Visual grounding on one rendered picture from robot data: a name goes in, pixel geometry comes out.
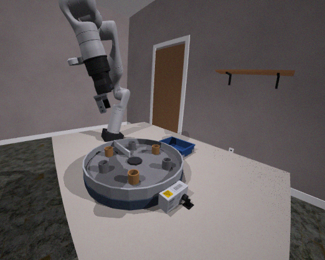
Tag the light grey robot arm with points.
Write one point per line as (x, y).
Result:
(88, 30)

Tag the grey metal bushing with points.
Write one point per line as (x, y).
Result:
(103, 166)
(166, 165)
(132, 145)

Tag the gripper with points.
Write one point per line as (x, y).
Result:
(95, 59)

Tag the blue square tray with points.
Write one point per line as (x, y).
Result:
(184, 147)

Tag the bronze bushing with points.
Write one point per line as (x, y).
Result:
(133, 176)
(155, 149)
(108, 151)

